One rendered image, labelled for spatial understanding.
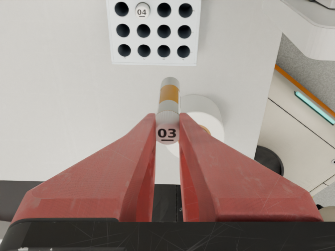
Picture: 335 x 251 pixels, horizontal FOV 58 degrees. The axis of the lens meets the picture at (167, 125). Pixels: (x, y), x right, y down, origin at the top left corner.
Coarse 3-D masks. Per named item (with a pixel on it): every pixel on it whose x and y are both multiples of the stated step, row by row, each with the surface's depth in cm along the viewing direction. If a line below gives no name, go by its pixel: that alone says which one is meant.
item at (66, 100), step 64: (0, 0) 30; (64, 0) 30; (256, 0) 30; (0, 64) 34; (64, 64) 34; (256, 64) 34; (0, 128) 39; (64, 128) 39; (128, 128) 39; (256, 128) 38
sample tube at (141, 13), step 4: (140, 4) 26; (144, 4) 26; (136, 8) 26; (140, 8) 26; (144, 8) 26; (148, 8) 26; (136, 12) 26; (140, 12) 26; (144, 12) 26; (148, 12) 26; (140, 16) 26; (144, 16) 26
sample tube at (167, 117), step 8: (168, 80) 16; (176, 80) 16; (168, 88) 15; (176, 88) 15; (160, 96) 15; (168, 96) 14; (176, 96) 15; (160, 104) 14; (168, 104) 14; (176, 104) 14; (160, 112) 15; (168, 112) 13; (176, 112) 13; (160, 120) 13; (168, 120) 13; (176, 120) 13; (160, 128) 13; (168, 128) 13; (176, 128) 13; (160, 136) 13; (168, 136) 13; (176, 136) 13; (168, 144) 13
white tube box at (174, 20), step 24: (120, 0) 27; (144, 0) 26; (168, 0) 26; (192, 0) 26; (120, 24) 30; (144, 24) 31; (168, 24) 28; (192, 24) 28; (120, 48) 30; (144, 48) 31; (168, 48) 31; (192, 48) 29
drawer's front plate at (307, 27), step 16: (272, 0) 21; (288, 0) 19; (304, 0) 19; (272, 16) 21; (288, 16) 18; (304, 16) 16; (320, 16) 16; (288, 32) 18; (304, 32) 16; (320, 32) 15; (304, 48) 16; (320, 48) 15
